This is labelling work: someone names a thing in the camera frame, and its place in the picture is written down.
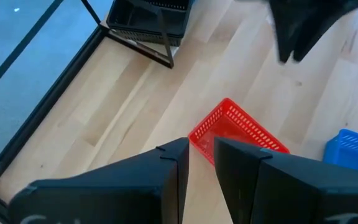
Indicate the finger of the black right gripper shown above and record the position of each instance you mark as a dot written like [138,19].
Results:
[312,18]
[283,31]

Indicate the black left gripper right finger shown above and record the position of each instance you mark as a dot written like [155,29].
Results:
[291,193]

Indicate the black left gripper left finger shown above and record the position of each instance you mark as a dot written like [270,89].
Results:
[113,196]

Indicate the blue plastic slotted basket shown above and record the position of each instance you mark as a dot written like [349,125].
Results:
[353,152]

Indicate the red plastic slotted basket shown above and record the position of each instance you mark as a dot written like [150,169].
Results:
[228,124]

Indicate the black plastic slotted basket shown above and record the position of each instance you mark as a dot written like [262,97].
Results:
[135,21]
[154,39]

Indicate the black thin metal shelf frame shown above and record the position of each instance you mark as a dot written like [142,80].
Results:
[166,46]

